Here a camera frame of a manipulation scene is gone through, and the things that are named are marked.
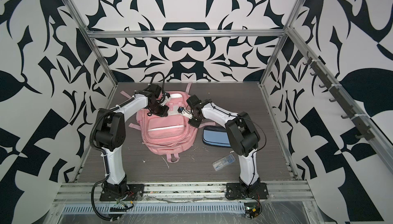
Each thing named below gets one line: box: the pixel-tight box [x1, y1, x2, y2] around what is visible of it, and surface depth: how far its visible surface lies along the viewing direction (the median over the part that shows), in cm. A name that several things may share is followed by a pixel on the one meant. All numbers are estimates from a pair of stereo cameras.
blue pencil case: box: [202, 125, 232, 148], surface depth 91 cm
